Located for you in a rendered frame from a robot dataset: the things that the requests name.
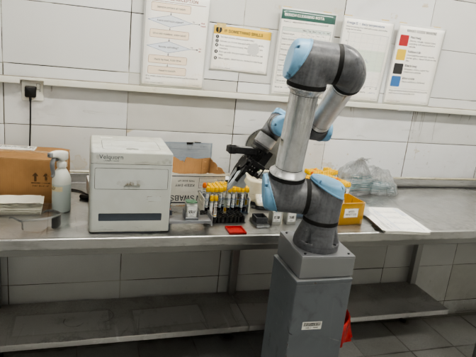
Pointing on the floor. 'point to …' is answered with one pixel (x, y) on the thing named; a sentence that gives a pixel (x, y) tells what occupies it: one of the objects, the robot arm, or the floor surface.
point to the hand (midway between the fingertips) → (227, 185)
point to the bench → (61, 319)
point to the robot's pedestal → (304, 314)
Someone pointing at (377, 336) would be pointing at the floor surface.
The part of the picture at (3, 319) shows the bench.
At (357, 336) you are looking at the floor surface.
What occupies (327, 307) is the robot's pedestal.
